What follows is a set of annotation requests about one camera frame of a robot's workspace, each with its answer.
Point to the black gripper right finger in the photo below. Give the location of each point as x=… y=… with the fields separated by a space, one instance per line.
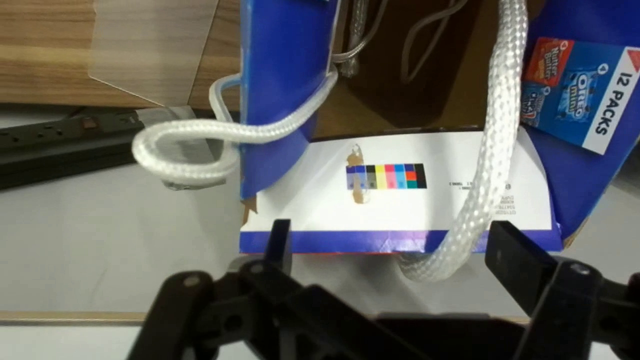
x=572 y=312

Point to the clear plastic sheet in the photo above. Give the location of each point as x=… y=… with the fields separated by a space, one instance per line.
x=153 y=53

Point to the blue cardboard snack box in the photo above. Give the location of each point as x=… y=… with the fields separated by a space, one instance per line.
x=280 y=67

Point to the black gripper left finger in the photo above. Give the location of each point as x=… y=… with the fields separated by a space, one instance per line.
x=267 y=312

